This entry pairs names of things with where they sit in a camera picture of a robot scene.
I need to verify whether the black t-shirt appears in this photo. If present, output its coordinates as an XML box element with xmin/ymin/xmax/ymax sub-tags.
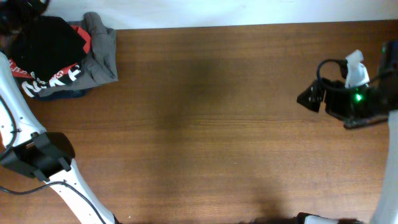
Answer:
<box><xmin>9</xmin><ymin>16</ymin><xmax>86</xmax><ymax>82</ymax></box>

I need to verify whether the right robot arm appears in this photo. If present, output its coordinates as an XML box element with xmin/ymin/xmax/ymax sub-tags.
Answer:
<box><xmin>297</xmin><ymin>40</ymin><xmax>397</xmax><ymax>223</ymax></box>

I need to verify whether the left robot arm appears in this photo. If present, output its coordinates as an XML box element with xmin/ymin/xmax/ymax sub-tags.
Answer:
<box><xmin>1</xmin><ymin>1</ymin><xmax>118</xmax><ymax>223</ymax></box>

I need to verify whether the black white lettered shirt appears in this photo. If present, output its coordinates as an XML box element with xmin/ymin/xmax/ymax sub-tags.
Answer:
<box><xmin>21</xmin><ymin>63</ymin><xmax>82</xmax><ymax>98</ymax></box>

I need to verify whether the red folded shirt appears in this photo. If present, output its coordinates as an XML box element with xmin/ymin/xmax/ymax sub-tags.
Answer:
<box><xmin>8</xmin><ymin>24</ymin><xmax>93</xmax><ymax>88</ymax></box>

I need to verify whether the dark blue folded garment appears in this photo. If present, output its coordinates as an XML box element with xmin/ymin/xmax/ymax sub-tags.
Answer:
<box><xmin>34</xmin><ymin>89</ymin><xmax>88</xmax><ymax>101</ymax></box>

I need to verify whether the grey folded garment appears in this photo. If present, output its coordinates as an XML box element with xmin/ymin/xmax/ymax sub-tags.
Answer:
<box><xmin>22</xmin><ymin>12</ymin><xmax>118</xmax><ymax>98</ymax></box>

